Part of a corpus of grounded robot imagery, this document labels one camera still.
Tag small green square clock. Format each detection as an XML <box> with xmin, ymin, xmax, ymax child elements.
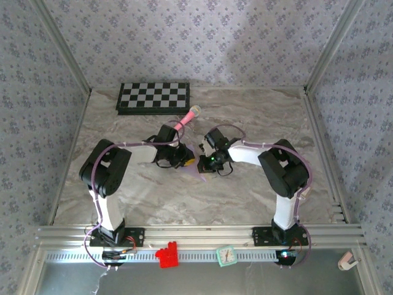
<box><xmin>216</xmin><ymin>245</ymin><xmax>237</xmax><ymax>267</ymax></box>

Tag aluminium side rail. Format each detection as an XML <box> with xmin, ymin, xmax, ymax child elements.
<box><xmin>302</xmin><ymin>88</ymin><xmax>351</xmax><ymax>224</ymax></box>
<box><xmin>47</xmin><ymin>88</ymin><xmax>93</xmax><ymax>225</ymax></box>

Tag aluminium mounting rail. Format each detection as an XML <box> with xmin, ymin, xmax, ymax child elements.
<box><xmin>33</xmin><ymin>224</ymin><xmax>368</xmax><ymax>250</ymax></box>

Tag lavender paper sheet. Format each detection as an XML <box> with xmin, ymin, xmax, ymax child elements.
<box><xmin>181</xmin><ymin>144</ymin><xmax>208</xmax><ymax>183</ymax></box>

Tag pink plastic hook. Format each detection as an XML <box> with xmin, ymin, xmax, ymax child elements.
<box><xmin>337</xmin><ymin>251</ymin><xmax>360</xmax><ymax>271</ymax></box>

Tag grey sheet metal shelf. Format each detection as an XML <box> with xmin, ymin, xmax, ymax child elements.
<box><xmin>18</xmin><ymin>248</ymin><xmax>381</xmax><ymax>295</ymax></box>

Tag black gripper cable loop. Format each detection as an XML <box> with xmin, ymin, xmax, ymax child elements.
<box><xmin>216</xmin><ymin>162</ymin><xmax>234</xmax><ymax>177</ymax></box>
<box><xmin>155</xmin><ymin>156</ymin><xmax>176</xmax><ymax>169</ymax></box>

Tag slotted grey cable duct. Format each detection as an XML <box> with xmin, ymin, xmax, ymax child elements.
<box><xmin>44</xmin><ymin>248</ymin><xmax>300</xmax><ymax>264</ymax></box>

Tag black left gripper cable loop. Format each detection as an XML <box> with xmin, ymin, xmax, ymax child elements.
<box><xmin>155</xmin><ymin>156</ymin><xmax>176</xmax><ymax>169</ymax></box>

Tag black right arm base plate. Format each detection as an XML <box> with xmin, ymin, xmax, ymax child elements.
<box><xmin>252</xmin><ymin>226</ymin><xmax>309</xmax><ymax>248</ymax></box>

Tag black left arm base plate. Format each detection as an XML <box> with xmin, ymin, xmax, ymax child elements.
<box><xmin>89</xmin><ymin>226</ymin><xmax>146</xmax><ymax>248</ymax></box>

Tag aluminium frame post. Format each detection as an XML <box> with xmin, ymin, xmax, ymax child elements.
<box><xmin>303</xmin><ymin>0</ymin><xmax>366</xmax><ymax>93</ymax></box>

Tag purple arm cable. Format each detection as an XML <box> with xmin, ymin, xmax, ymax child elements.
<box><xmin>84</xmin><ymin>120</ymin><xmax>185</xmax><ymax>269</ymax></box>
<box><xmin>208</xmin><ymin>124</ymin><xmax>314</xmax><ymax>269</ymax></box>

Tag red power wire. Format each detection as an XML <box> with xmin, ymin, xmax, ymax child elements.
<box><xmin>125</xmin><ymin>235</ymin><xmax>138</xmax><ymax>254</ymax></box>
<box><xmin>290</xmin><ymin>237</ymin><xmax>304</xmax><ymax>254</ymax></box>

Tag black and white chessboard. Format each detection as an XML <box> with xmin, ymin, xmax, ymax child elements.
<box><xmin>115</xmin><ymin>82</ymin><xmax>191</xmax><ymax>116</ymax></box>

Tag pink toy microphone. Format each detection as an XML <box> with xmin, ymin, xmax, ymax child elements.
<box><xmin>173</xmin><ymin>105</ymin><xmax>203</xmax><ymax>132</ymax></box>

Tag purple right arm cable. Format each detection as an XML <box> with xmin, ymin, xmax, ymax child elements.
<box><xmin>208</xmin><ymin>124</ymin><xmax>314</xmax><ymax>269</ymax></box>

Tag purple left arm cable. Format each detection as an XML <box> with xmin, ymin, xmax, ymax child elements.
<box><xmin>84</xmin><ymin>120</ymin><xmax>185</xmax><ymax>269</ymax></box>

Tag black right gripper cable loop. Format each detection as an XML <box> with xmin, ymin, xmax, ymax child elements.
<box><xmin>216</xmin><ymin>162</ymin><xmax>234</xmax><ymax>177</ymax></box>

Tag red toy brick block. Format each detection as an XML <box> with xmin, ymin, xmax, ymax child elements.
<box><xmin>155</xmin><ymin>241</ymin><xmax>179</xmax><ymax>269</ymax></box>

